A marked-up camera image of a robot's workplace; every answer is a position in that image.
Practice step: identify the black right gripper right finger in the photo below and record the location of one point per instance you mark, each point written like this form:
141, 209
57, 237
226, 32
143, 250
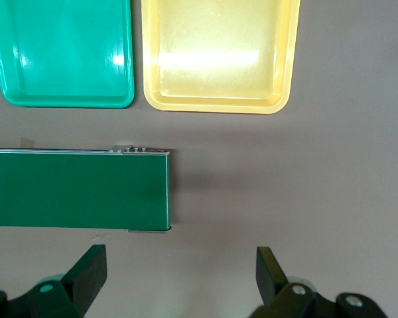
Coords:
268, 275

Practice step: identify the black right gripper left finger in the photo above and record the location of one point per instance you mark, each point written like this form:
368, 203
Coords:
86, 275

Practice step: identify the green belt conveyor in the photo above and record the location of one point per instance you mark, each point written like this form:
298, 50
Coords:
69, 189

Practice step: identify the green plastic tray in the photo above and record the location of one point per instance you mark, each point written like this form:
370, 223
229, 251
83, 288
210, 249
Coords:
69, 49

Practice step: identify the yellow plastic tray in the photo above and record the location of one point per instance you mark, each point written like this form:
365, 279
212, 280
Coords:
219, 49

